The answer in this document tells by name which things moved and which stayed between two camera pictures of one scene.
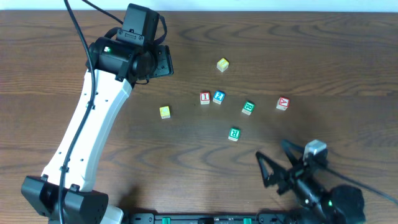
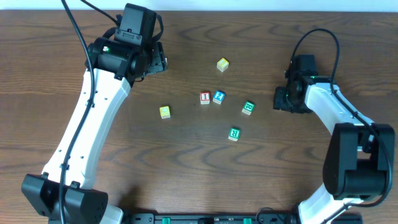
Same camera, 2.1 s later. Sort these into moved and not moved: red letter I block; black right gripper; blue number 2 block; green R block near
Moved: black right gripper
Not moved: blue number 2 block; red letter I block; green R block near
